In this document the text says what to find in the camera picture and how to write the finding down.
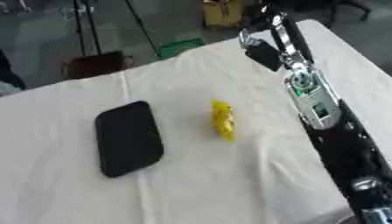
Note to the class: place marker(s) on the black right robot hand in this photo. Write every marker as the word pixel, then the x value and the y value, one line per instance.
pixel 264 54

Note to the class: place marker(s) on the silver and black right robot arm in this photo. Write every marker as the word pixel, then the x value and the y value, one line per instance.
pixel 347 145

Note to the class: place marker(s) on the flat black box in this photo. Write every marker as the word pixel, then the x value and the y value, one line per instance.
pixel 127 140

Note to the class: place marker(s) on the yellow bag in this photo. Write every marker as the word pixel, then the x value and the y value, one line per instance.
pixel 222 13

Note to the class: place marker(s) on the yellow snack packet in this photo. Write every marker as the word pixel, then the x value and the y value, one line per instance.
pixel 223 119

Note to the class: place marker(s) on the green flat object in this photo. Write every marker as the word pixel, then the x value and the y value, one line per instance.
pixel 178 47

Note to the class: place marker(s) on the black office chair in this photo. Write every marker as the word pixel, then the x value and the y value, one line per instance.
pixel 352 7

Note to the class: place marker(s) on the dark brown bag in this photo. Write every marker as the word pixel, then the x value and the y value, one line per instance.
pixel 94 65

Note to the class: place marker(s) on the black tripod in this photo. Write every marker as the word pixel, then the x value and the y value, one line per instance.
pixel 92 29

